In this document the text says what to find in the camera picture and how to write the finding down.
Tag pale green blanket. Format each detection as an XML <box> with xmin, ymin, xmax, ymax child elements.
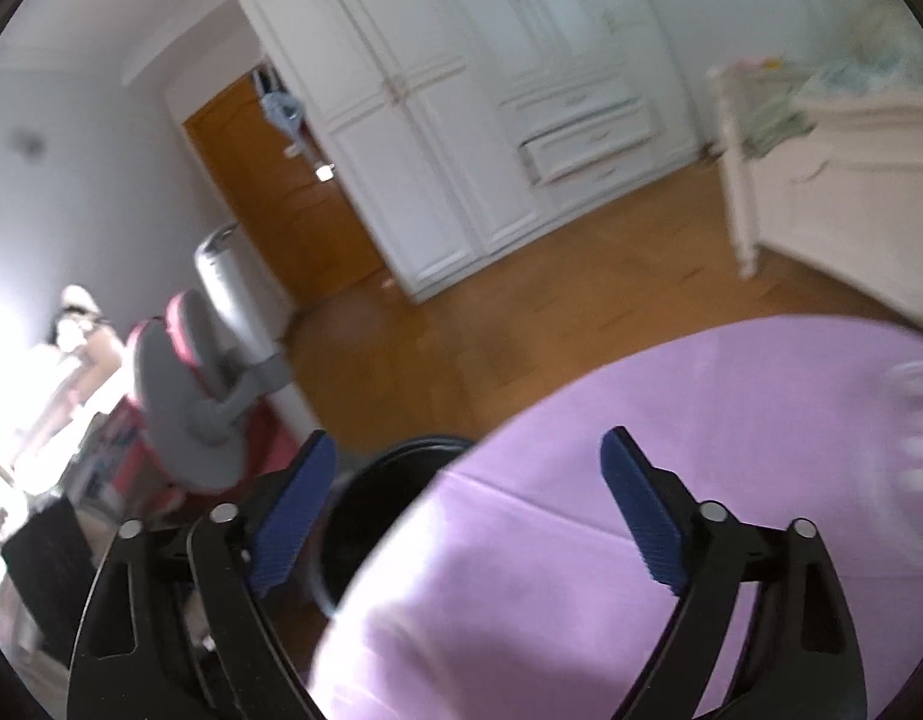
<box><xmin>739</xmin><ymin>90</ymin><xmax>815</xmax><ymax>158</ymax></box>

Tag wooden door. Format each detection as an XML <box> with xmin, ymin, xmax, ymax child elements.
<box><xmin>182</xmin><ymin>71</ymin><xmax>391</xmax><ymax>312</ymax></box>

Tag doll with white hat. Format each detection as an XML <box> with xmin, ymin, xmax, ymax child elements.
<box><xmin>49</xmin><ymin>283</ymin><xmax>128</xmax><ymax>406</ymax></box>

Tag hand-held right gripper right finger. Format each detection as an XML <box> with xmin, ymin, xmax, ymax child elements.
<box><xmin>600</xmin><ymin>426</ymin><xmax>868</xmax><ymax>720</ymax></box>

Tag white wardrobe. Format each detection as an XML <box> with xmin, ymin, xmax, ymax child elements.
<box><xmin>210</xmin><ymin>0</ymin><xmax>703</xmax><ymax>305</ymax></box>

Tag pink grey chair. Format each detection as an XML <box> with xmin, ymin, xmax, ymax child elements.
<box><xmin>124</xmin><ymin>289</ymin><xmax>290</xmax><ymax>496</ymax></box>

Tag hanging blue white bag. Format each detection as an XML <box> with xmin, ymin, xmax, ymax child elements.
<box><xmin>260</xmin><ymin>90</ymin><xmax>307</xmax><ymax>128</ymax></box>

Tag purple tablecloth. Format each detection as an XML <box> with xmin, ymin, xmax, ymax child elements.
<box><xmin>304</xmin><ymin>313</ymin><xmax>923</xmax><ymax>720</ymax></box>

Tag black box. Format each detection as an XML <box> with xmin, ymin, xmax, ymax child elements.
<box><xmin>0</xmin><ymin>499</ymin><xmax>103</xmax><ymax>668</ymax></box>

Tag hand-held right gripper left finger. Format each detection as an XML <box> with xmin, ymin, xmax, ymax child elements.
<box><xmin>65</xmin><ymin>429</ymin><xmax>338</xmax><ymax>720</ymax></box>

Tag black bin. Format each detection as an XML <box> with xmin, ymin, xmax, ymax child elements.
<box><xmin>311</xmin><ymin>433</ymin><xmax>478</xmax><ymax>616</ymax></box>

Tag clear plastic tray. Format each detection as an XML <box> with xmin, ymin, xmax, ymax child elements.
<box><xmin>877</xmin><ymin>360</ymin><xmax>923</xmax><ymax>563</ymax></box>

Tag patterned quilt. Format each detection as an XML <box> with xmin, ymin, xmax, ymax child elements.
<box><xmin>807</xmin><ymin>0</ymin><xmax>923</xmax><ymax>98</ymax></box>

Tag white bed frame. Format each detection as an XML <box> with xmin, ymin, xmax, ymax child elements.
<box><xmin>709</xmin><ymin>0</ymin><xmax>923</xmax><ymax>335</ymax></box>

